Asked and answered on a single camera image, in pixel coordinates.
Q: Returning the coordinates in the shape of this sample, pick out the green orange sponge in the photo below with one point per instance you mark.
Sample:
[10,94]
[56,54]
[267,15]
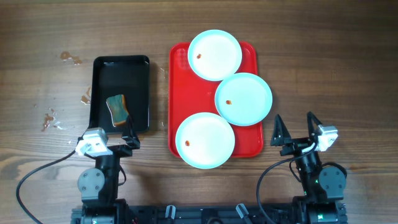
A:
[118,109]

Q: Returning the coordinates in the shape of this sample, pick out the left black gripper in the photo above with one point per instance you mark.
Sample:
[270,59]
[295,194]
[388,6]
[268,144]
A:
[132,140]

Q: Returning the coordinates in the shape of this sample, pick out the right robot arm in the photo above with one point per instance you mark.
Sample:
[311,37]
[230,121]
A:
[323,183]

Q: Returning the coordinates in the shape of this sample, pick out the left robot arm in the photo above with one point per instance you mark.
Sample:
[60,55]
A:
[99,185]

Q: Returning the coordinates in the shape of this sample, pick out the light blue plate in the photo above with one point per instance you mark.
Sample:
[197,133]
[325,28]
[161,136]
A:
[244,99]
[214,55]
[205,140]

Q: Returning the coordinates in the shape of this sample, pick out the black rectangular tray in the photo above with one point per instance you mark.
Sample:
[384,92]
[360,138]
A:
[120,75]

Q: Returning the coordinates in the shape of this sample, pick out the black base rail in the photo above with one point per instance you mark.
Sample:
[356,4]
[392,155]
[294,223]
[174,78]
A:
[284,213]

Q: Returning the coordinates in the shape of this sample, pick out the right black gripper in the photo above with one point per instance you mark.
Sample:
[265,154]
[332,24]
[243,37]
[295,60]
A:
[295,145]

